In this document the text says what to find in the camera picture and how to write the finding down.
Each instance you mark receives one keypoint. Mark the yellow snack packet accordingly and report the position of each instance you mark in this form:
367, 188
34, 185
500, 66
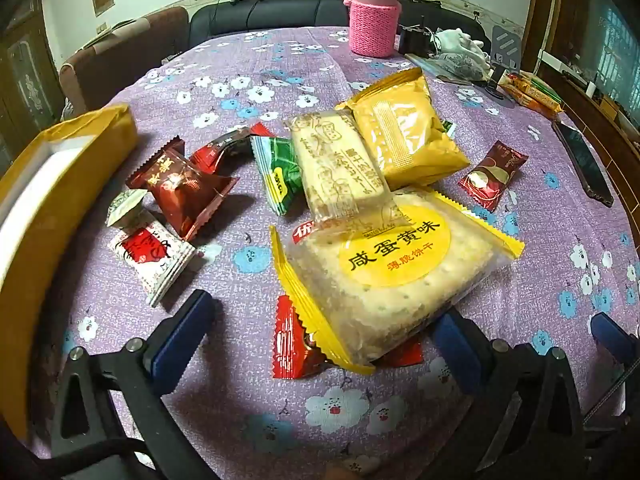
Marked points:
405, 135

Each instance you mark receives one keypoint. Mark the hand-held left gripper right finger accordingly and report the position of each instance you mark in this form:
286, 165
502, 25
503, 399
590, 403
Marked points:
452, 346

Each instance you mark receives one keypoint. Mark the wooden side cabinet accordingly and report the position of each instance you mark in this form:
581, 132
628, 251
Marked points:
600, 95

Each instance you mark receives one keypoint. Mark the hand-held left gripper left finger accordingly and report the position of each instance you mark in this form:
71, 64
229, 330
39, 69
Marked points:
181, 336

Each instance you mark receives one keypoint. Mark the white box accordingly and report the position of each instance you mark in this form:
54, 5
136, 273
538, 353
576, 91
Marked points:
555, 62

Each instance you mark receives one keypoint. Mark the black smartphone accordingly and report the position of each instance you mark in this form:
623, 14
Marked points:
582, 162

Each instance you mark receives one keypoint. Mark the maroon candy packet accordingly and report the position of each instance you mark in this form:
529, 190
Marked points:
492, 175

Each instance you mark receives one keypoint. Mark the black leather sofa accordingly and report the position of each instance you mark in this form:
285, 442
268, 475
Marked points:
260, 15

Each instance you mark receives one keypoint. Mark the brown chair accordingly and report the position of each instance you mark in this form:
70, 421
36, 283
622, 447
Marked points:
125, 55

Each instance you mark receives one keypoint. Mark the dark red snack packet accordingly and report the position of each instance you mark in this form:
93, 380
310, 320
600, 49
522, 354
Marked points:
175, 185

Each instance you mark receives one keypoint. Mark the small green packet edge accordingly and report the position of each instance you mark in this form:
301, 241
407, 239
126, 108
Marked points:
448, 129

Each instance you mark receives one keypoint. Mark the large yellow-label cracker packet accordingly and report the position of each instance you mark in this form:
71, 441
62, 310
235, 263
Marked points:
395, 280

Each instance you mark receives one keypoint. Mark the white and red snack packet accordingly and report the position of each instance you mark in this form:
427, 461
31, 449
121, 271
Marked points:
145, 255

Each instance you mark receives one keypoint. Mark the dark wooden glass cabinet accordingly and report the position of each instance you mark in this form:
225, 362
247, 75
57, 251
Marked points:
25, 70

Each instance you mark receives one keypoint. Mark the grey phone stand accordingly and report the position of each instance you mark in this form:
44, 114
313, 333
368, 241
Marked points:
505, 47

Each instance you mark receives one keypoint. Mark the wall socket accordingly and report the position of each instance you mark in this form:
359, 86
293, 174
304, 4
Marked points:
102, 27

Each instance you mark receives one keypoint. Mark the small red black snack packet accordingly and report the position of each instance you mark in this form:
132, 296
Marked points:
292, 350
220, 150

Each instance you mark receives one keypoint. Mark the white gloves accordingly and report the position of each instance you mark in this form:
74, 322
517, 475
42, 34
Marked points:
460, 42

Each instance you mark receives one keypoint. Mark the pink sleeved thermos bottle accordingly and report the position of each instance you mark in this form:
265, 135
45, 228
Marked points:
375, 25

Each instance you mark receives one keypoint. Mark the purple floral tablecloth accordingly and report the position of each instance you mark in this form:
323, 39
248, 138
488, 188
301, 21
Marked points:
150, 127

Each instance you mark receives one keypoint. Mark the clear cream biscuit packet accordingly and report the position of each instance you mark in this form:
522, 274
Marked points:
335, 165

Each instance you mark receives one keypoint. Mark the green snack packet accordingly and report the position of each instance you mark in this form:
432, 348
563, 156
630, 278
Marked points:
280, 175

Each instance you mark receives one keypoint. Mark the orange biscuit pack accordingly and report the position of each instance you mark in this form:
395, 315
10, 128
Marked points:
530, 100

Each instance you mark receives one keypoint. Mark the clear plastic bag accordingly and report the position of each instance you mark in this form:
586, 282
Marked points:
447, 69

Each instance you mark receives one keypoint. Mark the green biscuit pack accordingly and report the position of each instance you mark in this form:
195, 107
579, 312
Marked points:
545, 86

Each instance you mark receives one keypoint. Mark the yellow cardboard box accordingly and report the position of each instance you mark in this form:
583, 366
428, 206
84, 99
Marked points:
60, 220

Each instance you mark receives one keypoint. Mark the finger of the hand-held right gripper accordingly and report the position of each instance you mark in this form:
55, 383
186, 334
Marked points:
612, 337

